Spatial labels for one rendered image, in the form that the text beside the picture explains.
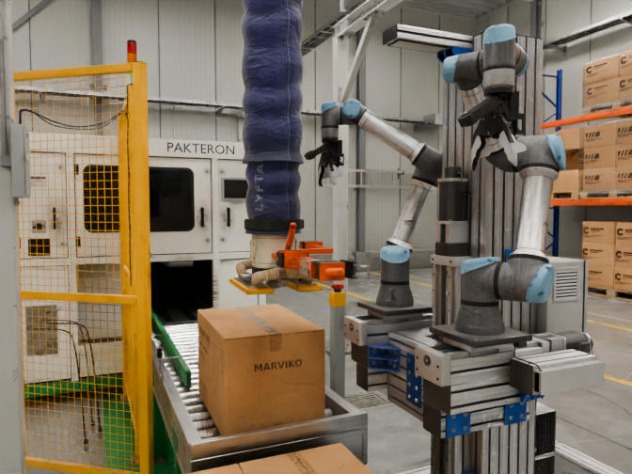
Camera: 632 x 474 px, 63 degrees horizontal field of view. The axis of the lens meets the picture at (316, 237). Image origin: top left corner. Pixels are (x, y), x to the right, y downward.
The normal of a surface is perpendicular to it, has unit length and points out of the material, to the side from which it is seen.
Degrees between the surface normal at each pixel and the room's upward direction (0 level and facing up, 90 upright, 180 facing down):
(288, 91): 74
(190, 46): 90
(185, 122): 90
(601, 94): 91
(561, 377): 90
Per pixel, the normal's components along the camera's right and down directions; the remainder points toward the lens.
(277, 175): 0.15, -0.26
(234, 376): 0.37, 0.05
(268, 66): -0.04, -0.05
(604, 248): -0.90, 0.00
